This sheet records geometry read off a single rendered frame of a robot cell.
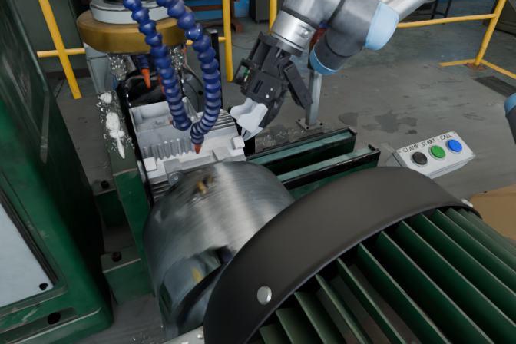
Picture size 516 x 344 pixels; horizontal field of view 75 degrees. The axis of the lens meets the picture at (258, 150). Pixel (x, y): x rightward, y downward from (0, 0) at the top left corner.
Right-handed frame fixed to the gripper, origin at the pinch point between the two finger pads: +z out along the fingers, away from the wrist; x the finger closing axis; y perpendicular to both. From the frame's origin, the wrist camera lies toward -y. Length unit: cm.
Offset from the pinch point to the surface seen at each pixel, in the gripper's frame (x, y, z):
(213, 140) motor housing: -1.6, 6.0, 3.8
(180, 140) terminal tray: -0.9, 13.3, 4.9
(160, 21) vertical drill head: 0.3, 24.7, -14.5
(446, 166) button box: 22.7, -30.5, -13.7
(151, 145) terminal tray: -1.1, 18.0, 7.4
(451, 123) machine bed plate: -13, -93, -20
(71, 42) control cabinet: -321, 6, 85
